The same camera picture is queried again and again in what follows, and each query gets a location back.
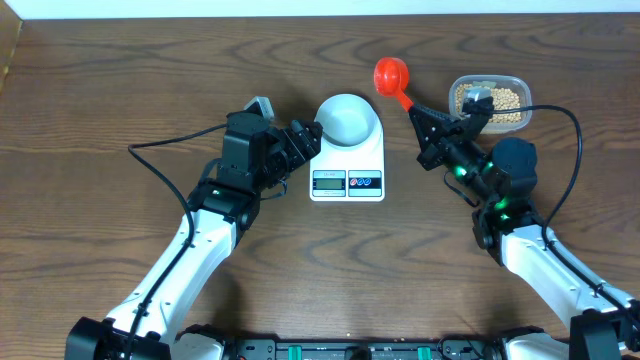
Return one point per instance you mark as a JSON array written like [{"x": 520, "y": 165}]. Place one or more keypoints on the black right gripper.
[{"x": 442, "y": 138}]

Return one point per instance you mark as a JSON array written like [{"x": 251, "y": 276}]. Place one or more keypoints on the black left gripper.
[{"x": 284, "y": 144}]

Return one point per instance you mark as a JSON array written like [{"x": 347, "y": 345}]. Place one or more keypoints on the red measuring scoop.
[{"x": 391, "y": 78}]

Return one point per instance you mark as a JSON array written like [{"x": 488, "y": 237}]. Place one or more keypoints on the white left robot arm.
[{"x": 256, "y": 156}]

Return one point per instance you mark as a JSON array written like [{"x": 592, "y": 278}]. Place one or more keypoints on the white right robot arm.
[{"x": 602, "y": 320}]

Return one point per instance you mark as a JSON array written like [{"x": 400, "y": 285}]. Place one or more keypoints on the grey bowl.
[{"x": 347, "y": 120}]

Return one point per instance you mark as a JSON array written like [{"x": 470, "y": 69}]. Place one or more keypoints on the white digital kitchen scale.
[{"x": 349, "y": 174}]

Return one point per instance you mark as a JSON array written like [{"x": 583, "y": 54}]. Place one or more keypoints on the soybeans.
[{"x": 503, "y": 99}]

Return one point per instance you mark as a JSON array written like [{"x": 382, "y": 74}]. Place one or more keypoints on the clear plastic container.
[{"x": 498, "y": 81}]

